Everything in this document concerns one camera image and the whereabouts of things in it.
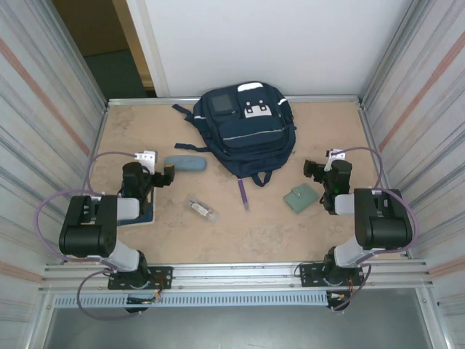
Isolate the green wallet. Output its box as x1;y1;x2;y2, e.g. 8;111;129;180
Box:
283;183;320;214

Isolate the blue book with yellow label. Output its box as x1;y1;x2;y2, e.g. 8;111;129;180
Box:
118;187;158;228

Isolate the navy blue student backpack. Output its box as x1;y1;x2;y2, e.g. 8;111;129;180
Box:
171;81;297;188

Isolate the purple pen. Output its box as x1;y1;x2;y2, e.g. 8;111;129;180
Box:
237;179;252;212

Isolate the tan wooden door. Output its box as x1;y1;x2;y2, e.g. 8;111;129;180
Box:
110;0;155;89

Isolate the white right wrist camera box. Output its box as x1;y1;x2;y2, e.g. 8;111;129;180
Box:
324;148;347;172

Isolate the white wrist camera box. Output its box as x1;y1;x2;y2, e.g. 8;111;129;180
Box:
134;150;158;174
324;148;347;172

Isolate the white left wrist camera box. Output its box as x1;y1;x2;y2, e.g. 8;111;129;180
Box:
134;150;158;174

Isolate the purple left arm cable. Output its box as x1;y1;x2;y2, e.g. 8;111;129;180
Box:
34;151;147;321

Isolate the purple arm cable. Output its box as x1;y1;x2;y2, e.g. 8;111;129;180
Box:
34;151;147;321
328;146;421;312

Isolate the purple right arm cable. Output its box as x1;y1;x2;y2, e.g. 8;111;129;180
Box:
328;146;421;312

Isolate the aluminium table edge frame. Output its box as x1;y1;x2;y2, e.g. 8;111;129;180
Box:
105;94;366;110

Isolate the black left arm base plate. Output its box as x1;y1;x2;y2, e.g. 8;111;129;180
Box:
108;266;174;291

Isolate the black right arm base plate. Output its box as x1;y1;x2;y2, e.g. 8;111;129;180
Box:
297;262;366;289

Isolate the aluminium mounting rail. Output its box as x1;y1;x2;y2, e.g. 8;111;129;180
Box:
38;258;436;294

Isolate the grey slotted cable duct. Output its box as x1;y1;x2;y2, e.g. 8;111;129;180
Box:
52;292;330;308

